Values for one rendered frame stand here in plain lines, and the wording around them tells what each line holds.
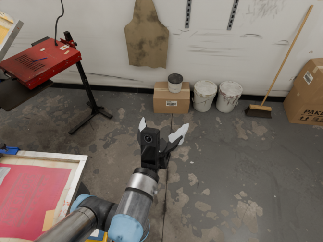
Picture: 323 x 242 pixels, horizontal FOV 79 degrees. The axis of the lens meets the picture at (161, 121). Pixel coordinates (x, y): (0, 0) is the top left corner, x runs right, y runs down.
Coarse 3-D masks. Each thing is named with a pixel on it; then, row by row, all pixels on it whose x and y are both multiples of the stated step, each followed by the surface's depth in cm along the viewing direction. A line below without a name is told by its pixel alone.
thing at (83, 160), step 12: (12, 156) 133; (24, 156) 132; (36, 156) 131; (48, 156) 131; (60, 156) 130; (72, 156) 130; (84, 156) 130; (84, 168) 126; (72, 192) 115; (72, 204) 114; (60, 216) 107
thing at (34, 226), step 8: (0, 200) 116; (40, 200) 116; (48, 200) 116; (40, 208) 113; (48, 208) 113; (32, 216) 110; (40, 216) 110; (32, 224) 108; (40, 224) 108; (0, 232) 105; (8, 232) 105; (16, 232) 105; (24, 232) 105; (32, 232) 105; (40, 232) 105; (32, 240) 103
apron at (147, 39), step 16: (144, 0) 207; (144, 16) 220; (128, 32) 234; (144, 32) 234; (160, 32) 232; (128, 48) 252; (144, 48) 250; (160, 48) 249; (144, 64) 268; (160, 64) 267
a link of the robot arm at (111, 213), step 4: (116, 204) 56; (112, 208) 54; (116, 208) 54; (112, 212) 53; (108, 216) 52; (112, 216) 52; (108, 220) 52; (148, 220) 54; (108, 224) 52; (148, 224) 52; (104, 228) 52; (108, 228) 52; (148, 228) 53; (144, 232) 50; (148, 232) 54; (144, 236) 53; (140, 240) 53
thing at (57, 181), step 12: (12, 168) 129; (24, 168) 129; (36, 168) 129; (48, 168) 129; (60, 168) 129; (12, 180) 124; (48, 180) 124; (60, 180) 124; (0, 192) 119; (48, 192) 119; (60, 192) 119
